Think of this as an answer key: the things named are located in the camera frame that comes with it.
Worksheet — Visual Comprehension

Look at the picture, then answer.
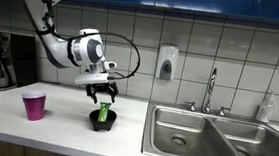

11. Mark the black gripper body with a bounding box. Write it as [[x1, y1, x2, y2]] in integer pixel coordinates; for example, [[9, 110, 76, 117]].
[[89, 80, 114, 95]]

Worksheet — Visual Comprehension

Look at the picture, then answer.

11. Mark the green chocolate bar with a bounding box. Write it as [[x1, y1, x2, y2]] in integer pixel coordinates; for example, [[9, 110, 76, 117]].
[[97, 101, 113, 124]]

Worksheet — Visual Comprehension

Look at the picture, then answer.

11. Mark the black footed bowl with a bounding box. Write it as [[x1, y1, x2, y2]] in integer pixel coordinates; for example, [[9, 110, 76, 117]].
[[87, 106, 118, 133]]

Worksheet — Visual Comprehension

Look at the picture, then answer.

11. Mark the pink plastic cup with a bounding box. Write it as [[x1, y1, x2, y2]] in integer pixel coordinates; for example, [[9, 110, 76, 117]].
[[19, 89, 48, 123]]

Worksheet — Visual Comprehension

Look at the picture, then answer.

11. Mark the black coffee maker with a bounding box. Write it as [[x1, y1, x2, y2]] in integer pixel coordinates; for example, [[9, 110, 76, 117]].
[[0, 31, 43, 95]]

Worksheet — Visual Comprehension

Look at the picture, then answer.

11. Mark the chrome sink faucet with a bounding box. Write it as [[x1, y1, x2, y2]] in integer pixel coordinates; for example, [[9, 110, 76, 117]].
[[201, 66, 219, 116]]

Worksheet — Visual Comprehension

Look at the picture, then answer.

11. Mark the wooden base cabinet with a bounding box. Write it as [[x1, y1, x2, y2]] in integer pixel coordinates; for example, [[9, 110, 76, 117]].
[[0, 136, 115, 156]]

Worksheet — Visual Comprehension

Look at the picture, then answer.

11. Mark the stainless steel double sink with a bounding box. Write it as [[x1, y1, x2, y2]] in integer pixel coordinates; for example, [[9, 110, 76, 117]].
[[140, 100, 279, 156]]

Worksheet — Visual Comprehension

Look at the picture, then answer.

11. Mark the clear pump soap bottle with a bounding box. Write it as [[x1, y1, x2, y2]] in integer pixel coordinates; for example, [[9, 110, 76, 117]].
[[254, 90, 277, 125]]

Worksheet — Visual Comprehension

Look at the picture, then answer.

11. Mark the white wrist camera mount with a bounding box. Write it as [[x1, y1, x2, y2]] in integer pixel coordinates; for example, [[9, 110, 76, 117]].
[[74, 58, 118, 88]]

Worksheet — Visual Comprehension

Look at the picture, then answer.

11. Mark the white wall soap dispenser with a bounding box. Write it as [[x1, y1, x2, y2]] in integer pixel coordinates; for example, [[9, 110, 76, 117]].
[[154, 43, 180, 83]]

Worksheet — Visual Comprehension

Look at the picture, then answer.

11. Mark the chrome faucet handle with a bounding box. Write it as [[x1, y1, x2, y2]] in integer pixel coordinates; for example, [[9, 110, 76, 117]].
[[183, 100, 199, 114], [217, 105, 232, 118]]

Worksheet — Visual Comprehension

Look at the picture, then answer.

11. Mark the blue cabinet door with handle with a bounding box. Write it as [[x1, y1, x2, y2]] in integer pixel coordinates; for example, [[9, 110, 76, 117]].
[[154, 0, 271, 20]]

